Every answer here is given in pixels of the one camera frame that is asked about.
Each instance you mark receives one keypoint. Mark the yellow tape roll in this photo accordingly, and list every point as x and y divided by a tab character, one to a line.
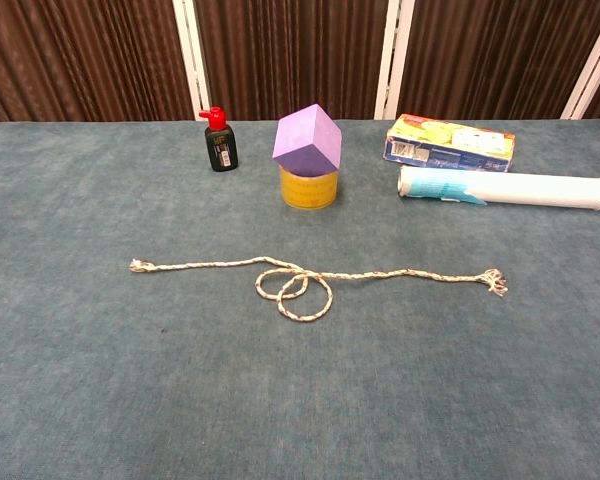
307	192

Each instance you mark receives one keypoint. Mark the purple foam cube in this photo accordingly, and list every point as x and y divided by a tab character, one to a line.
305	140

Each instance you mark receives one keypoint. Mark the black ink bottle red cap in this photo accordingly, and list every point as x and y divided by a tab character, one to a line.
222	147

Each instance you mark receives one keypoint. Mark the yellow blue cardboard box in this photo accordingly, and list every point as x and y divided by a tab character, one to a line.
450	145

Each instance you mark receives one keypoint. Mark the blue grey table cloth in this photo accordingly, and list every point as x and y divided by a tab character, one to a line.
130	400

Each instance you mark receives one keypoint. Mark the white plastic wrap roll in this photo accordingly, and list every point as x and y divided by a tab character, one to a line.
530	190

